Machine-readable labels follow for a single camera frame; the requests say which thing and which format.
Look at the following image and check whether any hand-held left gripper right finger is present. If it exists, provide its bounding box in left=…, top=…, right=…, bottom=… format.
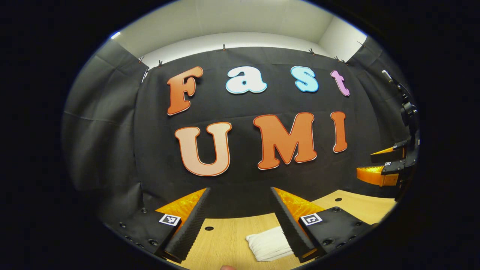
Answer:
left=270, top=187, right=379, bottom=263

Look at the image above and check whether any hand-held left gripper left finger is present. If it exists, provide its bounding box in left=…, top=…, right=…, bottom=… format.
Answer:
left=103, top=187, right=211, bottom=264

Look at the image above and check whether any row of small backdrop clips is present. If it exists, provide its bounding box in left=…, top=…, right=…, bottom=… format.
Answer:
left=138, top=41, right=366, bottom=68

